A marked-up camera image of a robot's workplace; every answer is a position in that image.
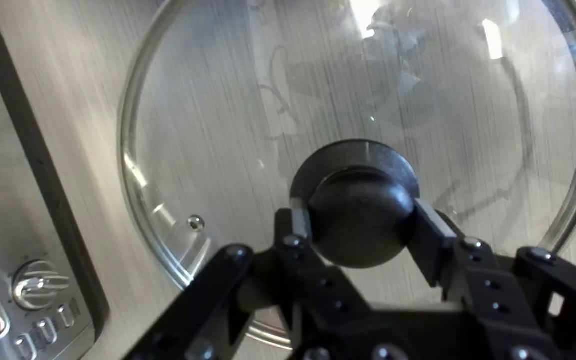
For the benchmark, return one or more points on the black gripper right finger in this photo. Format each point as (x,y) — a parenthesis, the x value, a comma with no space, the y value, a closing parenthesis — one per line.
(494,293)

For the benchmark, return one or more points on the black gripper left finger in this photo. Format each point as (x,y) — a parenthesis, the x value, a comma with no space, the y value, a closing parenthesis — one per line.
(300,287)

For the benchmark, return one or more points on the glass lid with black knob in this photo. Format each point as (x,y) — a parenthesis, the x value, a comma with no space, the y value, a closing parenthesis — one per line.
(360,212)

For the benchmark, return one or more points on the stainless steel toaster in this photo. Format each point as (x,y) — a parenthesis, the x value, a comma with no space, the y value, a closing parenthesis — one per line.
(15,233)

